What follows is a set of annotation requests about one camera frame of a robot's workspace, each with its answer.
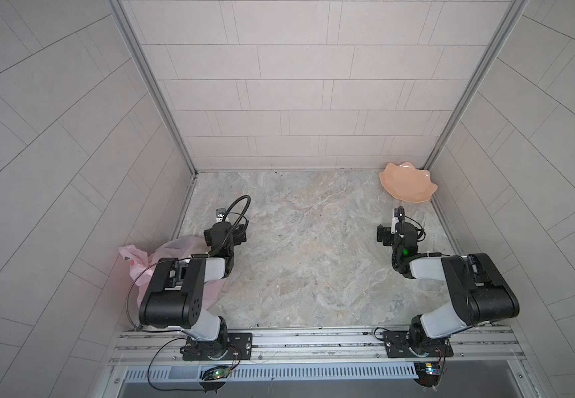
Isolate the pink scalloped plate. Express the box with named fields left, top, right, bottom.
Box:
left=380, top=162, right=438, bottom=203

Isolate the pink plastic bag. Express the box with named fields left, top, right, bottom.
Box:
left=119, top=236, right=226, bottom=309

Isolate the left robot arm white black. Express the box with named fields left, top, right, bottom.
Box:
left=139, top=221, right=252, bottom=361

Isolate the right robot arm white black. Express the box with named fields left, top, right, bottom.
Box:
left=376, top=222, right=520, bottom=358

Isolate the right circuit board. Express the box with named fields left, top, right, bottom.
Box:
left=414, top=363, right=443, bottom=387

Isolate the circuit board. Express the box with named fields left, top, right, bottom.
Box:
left=201, top=366, right=232, bottom=382
left=414, top=363, right=443, bottom=387

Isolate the left circuit board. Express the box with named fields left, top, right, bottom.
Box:
left=201, top=366, right=232, bottom=382

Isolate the white vent grille strip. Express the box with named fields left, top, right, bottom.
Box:
left=124, top=363, right=418, bottom=384

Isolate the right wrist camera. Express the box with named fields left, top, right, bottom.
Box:
left=391, top=206, right=405, bottom=235

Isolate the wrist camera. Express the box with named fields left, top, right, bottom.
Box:
left=215, top=208, right=229, bottom=222
left=391, top=206, right=405, bottom=235

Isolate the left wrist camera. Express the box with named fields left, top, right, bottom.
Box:
left=215, top=208, right=229, bottom=222

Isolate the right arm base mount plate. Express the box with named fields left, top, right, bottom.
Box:
left=380, top=329, right=454, bottom=358

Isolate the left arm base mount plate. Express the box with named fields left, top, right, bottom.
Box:
left=180, top=333, right=253, bottom=362

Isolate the aluminium rail frame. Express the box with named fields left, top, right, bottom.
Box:
left=107, top=325, right=525, bottom=369

